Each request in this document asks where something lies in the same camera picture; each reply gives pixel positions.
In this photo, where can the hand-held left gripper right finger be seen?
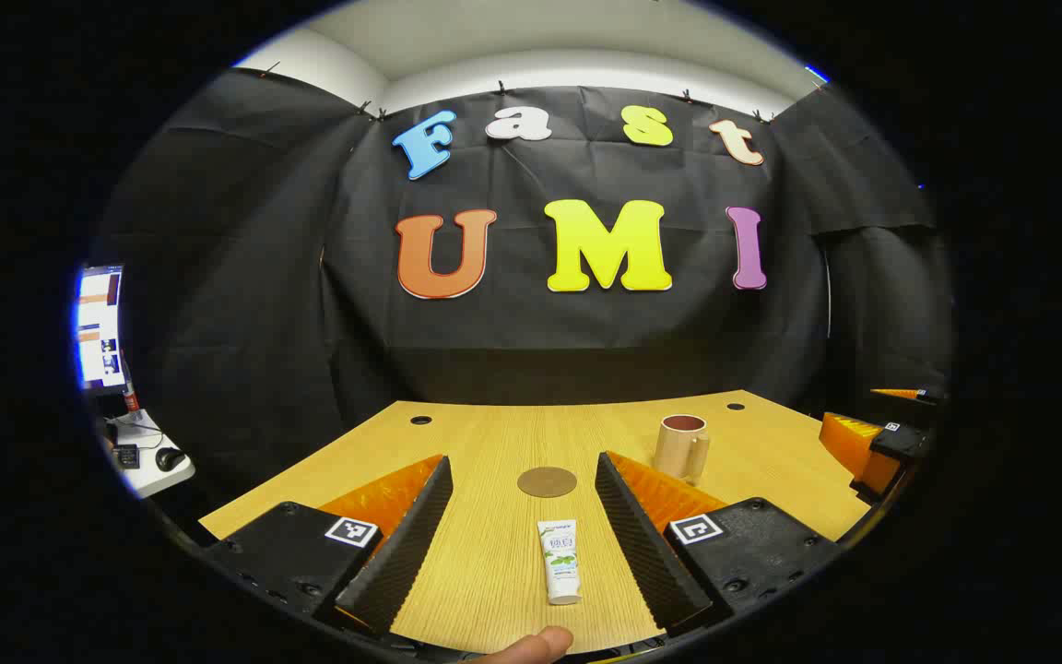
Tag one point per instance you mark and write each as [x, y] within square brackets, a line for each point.
[642, 544]

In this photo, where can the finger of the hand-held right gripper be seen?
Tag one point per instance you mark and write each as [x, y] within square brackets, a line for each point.
[923, 396]
[900, 452]

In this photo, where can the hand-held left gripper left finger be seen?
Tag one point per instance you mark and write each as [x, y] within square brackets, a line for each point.
[407, 544]

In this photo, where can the white toothpaste tube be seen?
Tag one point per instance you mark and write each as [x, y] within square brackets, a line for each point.
[560, 563]

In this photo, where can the beige cup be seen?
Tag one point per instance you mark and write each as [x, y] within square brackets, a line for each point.
[676, 450]

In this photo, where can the brown round coaster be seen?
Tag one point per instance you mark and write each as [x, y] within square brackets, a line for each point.
[547, 482]

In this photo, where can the wooden desktop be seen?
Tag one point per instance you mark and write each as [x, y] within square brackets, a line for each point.
[494, 443]

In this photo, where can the black computer mouse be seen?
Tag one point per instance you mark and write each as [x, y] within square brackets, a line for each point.
[170, 459]

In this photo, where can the white side table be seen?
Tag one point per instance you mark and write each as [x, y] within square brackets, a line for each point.
[148, 475]

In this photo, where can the black backdrop cloth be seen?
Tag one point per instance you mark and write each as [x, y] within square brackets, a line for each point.
[245, 323]

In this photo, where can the black keyboard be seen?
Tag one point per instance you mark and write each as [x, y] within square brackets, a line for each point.
[126, 456]

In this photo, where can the red bottle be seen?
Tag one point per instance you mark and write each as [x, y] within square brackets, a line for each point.
[131, 392]

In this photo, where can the computer monitor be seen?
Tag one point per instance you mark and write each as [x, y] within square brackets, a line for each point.
[100, 323]

